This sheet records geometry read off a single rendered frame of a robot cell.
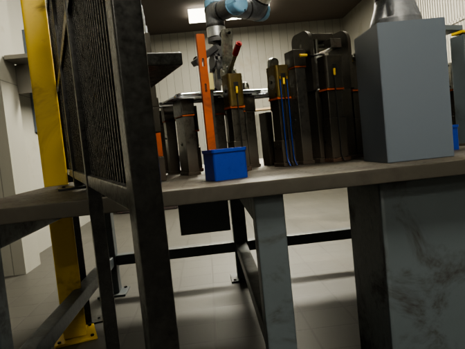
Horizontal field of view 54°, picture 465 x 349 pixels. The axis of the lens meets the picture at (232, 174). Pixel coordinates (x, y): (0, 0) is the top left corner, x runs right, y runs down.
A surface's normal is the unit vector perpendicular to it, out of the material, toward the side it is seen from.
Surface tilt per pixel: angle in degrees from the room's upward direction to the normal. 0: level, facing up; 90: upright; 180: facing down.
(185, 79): 90
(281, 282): 90
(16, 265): 90
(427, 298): 90
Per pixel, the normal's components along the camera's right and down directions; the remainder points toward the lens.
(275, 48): 0.06, 0.06
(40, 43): 0.37, 0.02
